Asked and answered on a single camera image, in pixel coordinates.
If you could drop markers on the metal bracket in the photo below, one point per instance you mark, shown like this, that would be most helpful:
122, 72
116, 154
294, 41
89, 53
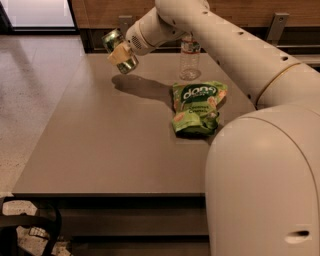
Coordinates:
276, 28
125, 22

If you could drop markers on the black chair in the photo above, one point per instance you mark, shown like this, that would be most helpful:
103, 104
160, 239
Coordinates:
9, 224

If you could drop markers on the clear plastic water bottle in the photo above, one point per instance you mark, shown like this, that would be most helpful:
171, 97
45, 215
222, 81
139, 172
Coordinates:
189, 58

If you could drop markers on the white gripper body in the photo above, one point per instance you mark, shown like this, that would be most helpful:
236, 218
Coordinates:
136, 37

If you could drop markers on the right metal bracket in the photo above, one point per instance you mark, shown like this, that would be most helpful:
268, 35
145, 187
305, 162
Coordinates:
276, 28

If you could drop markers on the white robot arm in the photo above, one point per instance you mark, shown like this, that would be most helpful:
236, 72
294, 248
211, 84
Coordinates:
262, 182

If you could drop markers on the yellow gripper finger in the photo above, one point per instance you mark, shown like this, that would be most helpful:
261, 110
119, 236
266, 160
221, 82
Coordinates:
120, 54

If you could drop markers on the green soda can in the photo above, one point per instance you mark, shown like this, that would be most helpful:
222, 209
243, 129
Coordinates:
113, 39

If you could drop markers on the left metal bracket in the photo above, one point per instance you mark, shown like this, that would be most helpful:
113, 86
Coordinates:
125, 22

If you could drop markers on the green snack bag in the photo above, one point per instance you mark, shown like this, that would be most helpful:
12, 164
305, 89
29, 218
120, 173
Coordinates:
196, 107

